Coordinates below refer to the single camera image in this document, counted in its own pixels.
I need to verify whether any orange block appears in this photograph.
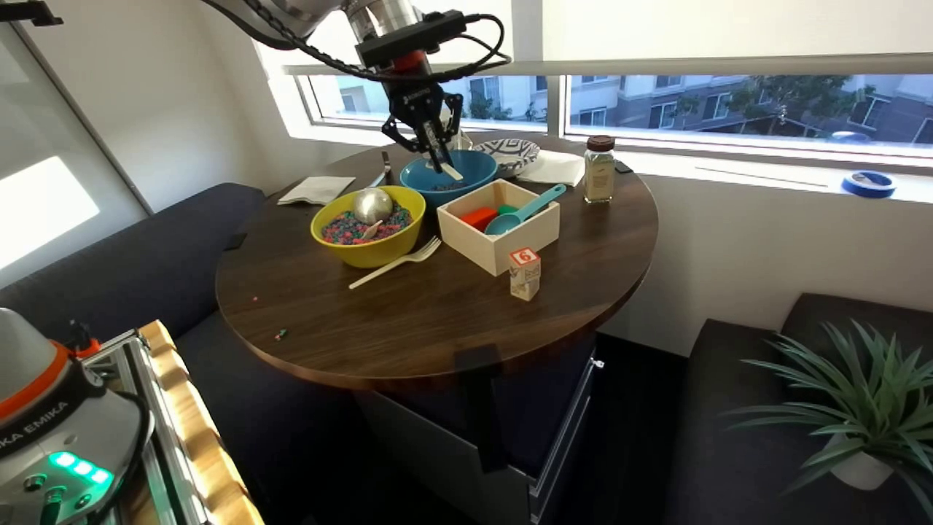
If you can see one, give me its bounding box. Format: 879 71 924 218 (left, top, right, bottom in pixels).
456 204 499 234

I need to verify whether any metal scoop with white handle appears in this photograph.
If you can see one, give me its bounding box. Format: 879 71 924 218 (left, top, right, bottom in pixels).
353 186 398 242

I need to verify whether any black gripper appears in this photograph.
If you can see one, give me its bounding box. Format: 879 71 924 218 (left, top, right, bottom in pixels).
379 71 467 169

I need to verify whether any blue bowl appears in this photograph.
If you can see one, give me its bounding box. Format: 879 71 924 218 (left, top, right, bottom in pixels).
395 147 504 210

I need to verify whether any grey cabinet under table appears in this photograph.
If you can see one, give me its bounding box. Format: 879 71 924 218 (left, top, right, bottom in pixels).
353 334 599 525

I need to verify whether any yellow bowl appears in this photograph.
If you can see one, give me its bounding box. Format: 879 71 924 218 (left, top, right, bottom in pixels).
305 183 430 272

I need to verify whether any white paper napkin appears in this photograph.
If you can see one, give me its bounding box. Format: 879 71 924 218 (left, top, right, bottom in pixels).
274 172 357 210

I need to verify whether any dark bench cushion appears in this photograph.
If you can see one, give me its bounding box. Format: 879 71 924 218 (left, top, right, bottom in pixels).
0 180 389 525
666 288 933 525

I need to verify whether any light wooden box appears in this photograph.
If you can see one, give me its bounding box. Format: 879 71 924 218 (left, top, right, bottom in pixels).
434 175 564 278

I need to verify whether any white plastic spoon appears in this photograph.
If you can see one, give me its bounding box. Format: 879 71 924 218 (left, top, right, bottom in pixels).
434 154 467 186

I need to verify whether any green potted plant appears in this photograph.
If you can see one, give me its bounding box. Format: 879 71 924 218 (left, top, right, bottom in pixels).
723 318 933 519

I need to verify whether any white roller blind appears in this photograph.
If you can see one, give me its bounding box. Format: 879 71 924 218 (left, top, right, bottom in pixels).
537 0 933 61

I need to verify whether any white folded cloth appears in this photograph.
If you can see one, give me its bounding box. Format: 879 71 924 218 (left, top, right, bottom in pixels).
513 150 588 189

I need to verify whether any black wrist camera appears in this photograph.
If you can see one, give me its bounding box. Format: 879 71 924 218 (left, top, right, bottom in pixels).
354 8 472 65

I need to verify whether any teal measuring scoop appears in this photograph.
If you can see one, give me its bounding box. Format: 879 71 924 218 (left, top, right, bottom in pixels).
480 183 567 240

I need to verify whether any wooden number block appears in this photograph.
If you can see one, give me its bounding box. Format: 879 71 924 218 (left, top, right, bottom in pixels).
506 249 544 303

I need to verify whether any blue dish on sill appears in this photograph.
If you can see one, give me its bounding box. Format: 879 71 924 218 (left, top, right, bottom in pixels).
838 166 897 201

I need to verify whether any glass spice jar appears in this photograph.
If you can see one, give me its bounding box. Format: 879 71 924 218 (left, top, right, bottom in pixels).
579 131 620 208

